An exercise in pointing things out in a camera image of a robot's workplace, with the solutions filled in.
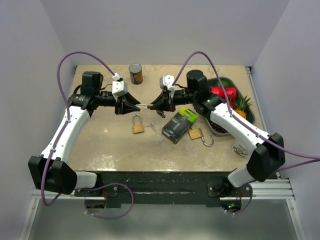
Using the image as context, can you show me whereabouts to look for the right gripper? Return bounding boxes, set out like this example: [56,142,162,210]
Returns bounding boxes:
[150,88,197,113]

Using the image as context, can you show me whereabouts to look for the small brass padlock keys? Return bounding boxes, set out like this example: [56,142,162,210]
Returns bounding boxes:
[135,104,166,119]

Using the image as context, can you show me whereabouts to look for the long shackle brass padlock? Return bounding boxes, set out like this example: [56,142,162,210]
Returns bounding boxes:
[132,114,145,134]

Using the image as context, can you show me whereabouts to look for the large brass padlock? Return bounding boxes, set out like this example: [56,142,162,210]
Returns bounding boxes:
[188,128,214,147]

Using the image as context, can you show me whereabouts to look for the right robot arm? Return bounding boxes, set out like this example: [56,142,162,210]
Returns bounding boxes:
[150,70,285,197]

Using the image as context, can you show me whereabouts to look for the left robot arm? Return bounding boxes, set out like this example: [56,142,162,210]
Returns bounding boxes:
[28,71,139,196]

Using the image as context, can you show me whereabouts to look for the black green razor box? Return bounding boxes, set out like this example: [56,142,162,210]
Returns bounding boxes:
[161,107,198,144]

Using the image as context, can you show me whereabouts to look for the tin can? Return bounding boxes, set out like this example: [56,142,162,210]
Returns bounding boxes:
[128,63,143,85]

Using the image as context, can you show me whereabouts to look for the red apple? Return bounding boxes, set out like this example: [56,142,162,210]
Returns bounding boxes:
[211,86,224,98]
[225,87,238,101]

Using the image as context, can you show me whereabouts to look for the dark grape bunch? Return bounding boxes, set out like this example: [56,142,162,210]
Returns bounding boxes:
[209,121,228,134]

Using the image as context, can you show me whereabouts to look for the green lime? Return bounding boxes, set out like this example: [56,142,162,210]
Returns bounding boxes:
[214,79,231,89]

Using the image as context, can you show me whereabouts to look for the grey fruit tray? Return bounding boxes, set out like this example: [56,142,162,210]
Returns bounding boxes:
[204,77,256,137]

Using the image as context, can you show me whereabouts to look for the pineapple crown leaves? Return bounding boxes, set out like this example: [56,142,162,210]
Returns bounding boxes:
[236,96,253,112]

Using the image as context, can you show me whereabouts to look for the orange spiky fruit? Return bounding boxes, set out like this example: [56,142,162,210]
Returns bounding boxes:
[235,109,247,119]

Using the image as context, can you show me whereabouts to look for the white paper cup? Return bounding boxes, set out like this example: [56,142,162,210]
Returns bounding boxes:
[231,139,249,158]

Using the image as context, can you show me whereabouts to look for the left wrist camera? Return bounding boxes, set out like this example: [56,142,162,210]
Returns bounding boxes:
[112,72,128,98]

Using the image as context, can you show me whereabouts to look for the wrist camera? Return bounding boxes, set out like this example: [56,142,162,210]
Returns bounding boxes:
[159,74,175,92]
[112,72,128,98]

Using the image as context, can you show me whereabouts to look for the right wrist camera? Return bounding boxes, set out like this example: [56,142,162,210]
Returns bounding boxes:
[159,74,175,92]

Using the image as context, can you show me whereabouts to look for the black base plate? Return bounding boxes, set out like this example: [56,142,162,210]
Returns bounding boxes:
[75,171,253,208]

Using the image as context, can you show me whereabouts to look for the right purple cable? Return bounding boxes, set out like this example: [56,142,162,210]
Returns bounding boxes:
[172,51,320,216]

